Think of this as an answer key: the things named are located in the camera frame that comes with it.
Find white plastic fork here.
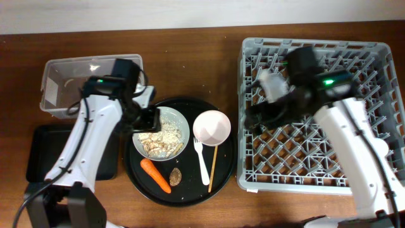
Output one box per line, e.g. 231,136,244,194
194,137,209,186

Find clear plastic bin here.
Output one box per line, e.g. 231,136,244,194
40,54,143,119

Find black rectangular tray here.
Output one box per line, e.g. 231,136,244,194
25,124,120,183

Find grey dishwasher rack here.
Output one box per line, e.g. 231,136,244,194
237,37,404,195

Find wooden chopstick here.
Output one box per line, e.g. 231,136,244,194
208,146,218,193

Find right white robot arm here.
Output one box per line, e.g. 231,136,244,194
244,47,404,227

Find pink bowl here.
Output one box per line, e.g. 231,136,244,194
192,110,232,146

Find orange carrot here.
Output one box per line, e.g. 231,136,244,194
140,158,171,194

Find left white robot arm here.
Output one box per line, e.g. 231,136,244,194
13,59,161,227

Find brown walnut shell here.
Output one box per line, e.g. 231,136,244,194
170,168,182,187

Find round black tray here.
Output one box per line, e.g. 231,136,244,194
123,97,237,207

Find grey plate with rice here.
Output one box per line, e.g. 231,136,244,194
132,106,190,162

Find white paper cup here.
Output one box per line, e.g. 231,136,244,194
372,138,389,158

